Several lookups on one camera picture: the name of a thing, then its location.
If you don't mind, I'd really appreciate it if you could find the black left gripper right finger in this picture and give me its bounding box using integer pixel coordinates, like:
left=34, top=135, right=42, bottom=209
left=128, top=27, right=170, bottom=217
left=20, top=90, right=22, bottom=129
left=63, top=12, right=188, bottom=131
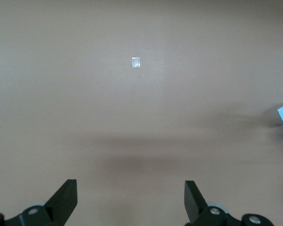
left=184, top=180, right=243, bottom=226

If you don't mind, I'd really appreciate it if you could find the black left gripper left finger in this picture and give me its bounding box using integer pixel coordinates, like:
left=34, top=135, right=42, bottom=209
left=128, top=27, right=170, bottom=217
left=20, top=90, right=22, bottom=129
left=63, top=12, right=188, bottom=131
left=3, top=179, right=78, bottom=226

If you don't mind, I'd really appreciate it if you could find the small clear tape piece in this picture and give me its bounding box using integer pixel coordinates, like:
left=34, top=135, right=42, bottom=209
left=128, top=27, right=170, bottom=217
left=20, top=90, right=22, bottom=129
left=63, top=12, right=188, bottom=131
left=131, top=56, right=142, bottom=68

